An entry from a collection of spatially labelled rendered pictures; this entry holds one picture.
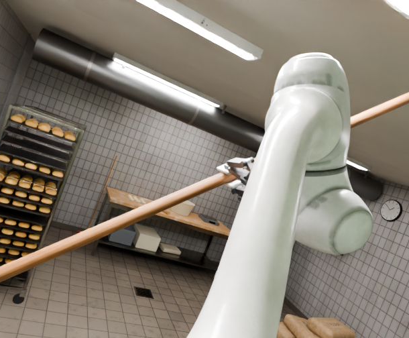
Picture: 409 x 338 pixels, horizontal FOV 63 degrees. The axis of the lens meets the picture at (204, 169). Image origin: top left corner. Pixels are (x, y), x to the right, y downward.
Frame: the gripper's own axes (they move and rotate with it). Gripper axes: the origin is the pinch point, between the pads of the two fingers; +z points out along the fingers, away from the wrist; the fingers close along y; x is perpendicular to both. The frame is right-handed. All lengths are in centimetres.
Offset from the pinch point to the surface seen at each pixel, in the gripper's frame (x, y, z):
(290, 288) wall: 195, 385, 394
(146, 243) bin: -9, 200, 428
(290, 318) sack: 116, 299, 250
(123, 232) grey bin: -34, 168, 428
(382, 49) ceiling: 84, -13, 27
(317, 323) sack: 134, 295, 219
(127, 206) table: -15, 129, 417
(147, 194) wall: 27, 148, 497
